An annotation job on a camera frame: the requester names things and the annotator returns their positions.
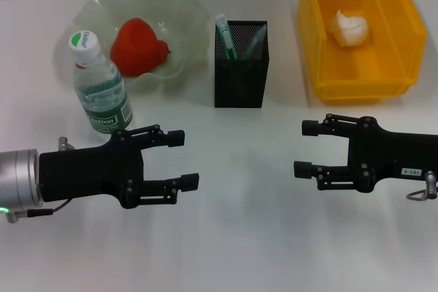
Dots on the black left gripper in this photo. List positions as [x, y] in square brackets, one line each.
[92, 172]

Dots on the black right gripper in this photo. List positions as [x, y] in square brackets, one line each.
[390, 158]

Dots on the clear green-label water bottle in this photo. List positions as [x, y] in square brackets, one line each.
[102, 100]

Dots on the soft red-orange toy orange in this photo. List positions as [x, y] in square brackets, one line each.
[137, 49]

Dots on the white paper ball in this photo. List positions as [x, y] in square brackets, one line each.
[350, 28]

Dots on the grey pen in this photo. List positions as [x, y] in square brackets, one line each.
[255, 42]

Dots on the mint green utility knife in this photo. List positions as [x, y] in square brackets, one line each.
[226, 37]

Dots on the black mesh pen holder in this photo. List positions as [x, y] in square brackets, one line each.
[239, 83]

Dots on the pale green wavy glass plate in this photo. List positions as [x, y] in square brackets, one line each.
[181, 25]

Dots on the yellow plastic bin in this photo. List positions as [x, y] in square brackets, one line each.
[359, 69]

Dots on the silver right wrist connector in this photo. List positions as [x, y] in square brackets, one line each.
[431, 186]

